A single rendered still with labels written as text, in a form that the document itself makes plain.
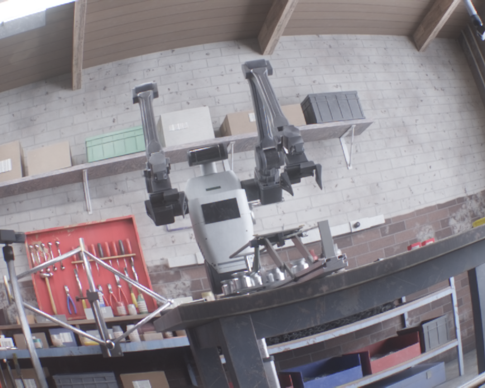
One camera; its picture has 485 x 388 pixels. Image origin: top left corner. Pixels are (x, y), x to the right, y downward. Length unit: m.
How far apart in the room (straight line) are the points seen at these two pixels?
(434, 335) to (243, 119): 1.87
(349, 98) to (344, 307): 2.81
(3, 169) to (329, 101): 2.26
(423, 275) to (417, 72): 3.46
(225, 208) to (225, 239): 0.12
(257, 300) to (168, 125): 2.60
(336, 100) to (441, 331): 1.76
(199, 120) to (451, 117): 2.09
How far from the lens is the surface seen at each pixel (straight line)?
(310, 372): 3.96
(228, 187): 2.86
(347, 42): 5.01
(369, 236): 4.52
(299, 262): 1.99
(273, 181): 2.86
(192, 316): 1.57
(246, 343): 1.65
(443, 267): 1.92
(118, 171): 4.17
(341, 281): 1.67
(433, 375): 3.90
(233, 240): 2.74
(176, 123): 4.12
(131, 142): 4.01
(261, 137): 2.75
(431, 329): 3.83
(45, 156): 4.00
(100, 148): 3.99
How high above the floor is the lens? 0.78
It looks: 12 degrees up
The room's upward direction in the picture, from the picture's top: 14 degrees counter-clockwise
